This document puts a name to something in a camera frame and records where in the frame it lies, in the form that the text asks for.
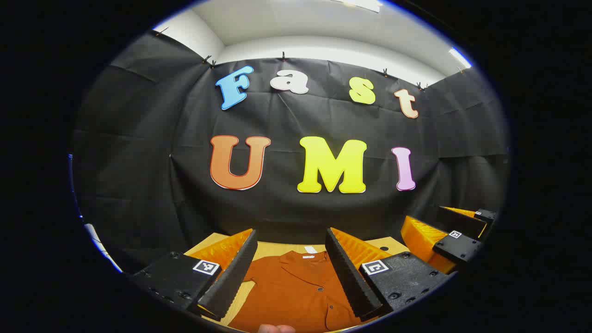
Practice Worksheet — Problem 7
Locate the orange knit shirt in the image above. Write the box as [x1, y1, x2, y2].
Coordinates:
[228, 250, 382, 333]

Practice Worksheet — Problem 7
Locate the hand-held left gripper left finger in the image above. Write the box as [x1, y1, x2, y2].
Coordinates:
[131, 228, 259, 323]

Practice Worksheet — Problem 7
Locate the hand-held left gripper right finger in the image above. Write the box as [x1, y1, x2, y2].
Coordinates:
[325, 227, 451, 323]

